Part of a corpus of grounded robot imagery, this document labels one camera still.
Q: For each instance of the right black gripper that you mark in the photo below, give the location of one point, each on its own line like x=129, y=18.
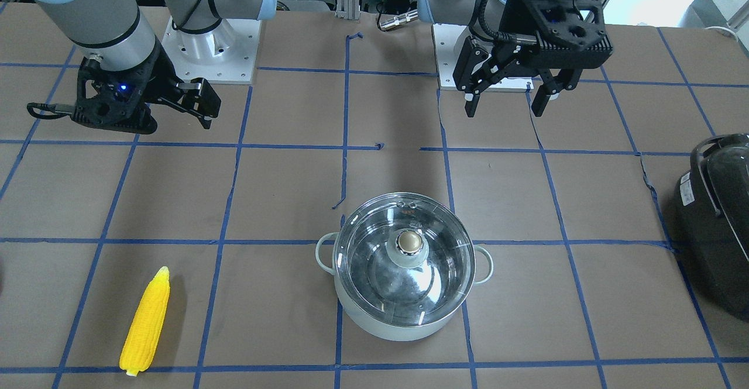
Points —
x=153, y=74

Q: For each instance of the black rice cooker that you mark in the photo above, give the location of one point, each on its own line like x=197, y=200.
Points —
x=712, y=206

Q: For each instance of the silver cable connector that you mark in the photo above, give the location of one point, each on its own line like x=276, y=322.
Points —
x=399, y=20

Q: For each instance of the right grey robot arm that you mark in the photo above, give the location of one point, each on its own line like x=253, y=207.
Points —
x=125, y=67

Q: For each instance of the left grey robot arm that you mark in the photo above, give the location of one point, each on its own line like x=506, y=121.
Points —
x=481, y=18

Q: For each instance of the yellow toy corn cob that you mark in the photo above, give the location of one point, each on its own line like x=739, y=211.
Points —
x=143, y=337

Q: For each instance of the pale green steel pot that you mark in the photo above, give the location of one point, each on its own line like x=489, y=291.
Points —
x=404, y=295

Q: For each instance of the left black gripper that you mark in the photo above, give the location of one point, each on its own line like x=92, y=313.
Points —
x=518, y=16

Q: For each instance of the glass pot lid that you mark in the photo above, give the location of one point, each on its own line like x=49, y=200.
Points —
x=407, y=257

